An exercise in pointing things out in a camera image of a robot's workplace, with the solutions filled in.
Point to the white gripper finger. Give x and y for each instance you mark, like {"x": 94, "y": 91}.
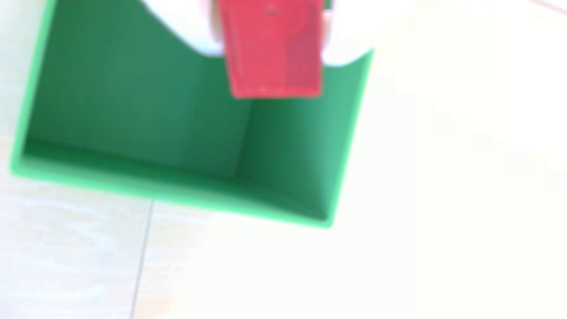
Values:
{"x": 345, "y": 40}
{"x": 190, "y": 22}

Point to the red rectangular block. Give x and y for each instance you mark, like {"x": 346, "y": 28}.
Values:
{"x": 272, "y": 48}

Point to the green open-top box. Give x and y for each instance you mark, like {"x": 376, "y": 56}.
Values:
{"x": 133, "y": 110}

